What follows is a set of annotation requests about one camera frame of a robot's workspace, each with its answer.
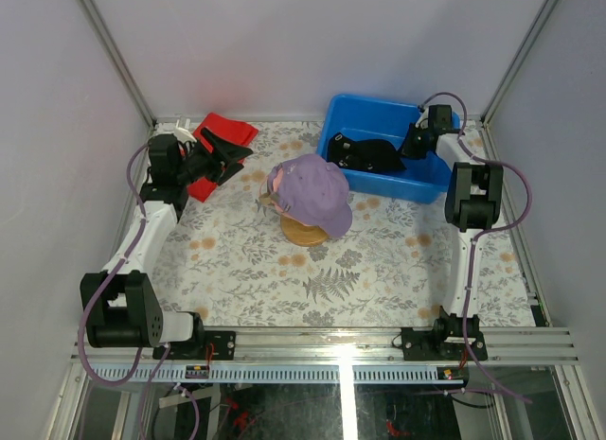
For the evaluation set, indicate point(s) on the purple LA baseball cap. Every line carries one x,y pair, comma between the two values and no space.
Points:
315,192

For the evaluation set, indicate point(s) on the wooden hat stand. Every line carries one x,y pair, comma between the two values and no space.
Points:
302,235

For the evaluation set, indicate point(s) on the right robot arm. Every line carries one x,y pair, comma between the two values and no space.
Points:
473,199

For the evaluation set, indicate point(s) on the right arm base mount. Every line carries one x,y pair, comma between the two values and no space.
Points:
447,340

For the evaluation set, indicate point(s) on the red folded cloth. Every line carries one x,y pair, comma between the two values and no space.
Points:
233,131

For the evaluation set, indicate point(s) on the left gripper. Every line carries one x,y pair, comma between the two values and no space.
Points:
221,172

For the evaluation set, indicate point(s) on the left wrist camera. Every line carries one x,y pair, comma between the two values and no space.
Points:
183,134

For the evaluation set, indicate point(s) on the aluminium front rail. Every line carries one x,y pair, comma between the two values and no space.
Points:
287,354

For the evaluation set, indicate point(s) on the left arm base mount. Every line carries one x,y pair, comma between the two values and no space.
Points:
205,345

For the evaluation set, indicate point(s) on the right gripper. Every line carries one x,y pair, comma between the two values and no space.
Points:
406,149

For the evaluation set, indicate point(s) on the floral table mat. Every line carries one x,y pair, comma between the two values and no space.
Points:
228,260

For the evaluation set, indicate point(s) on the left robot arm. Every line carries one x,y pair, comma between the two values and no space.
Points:
120,305

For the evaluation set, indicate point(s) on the black cap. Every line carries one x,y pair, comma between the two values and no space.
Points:
373,155

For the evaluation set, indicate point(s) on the pink baseball cap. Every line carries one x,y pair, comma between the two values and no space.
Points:
274,179

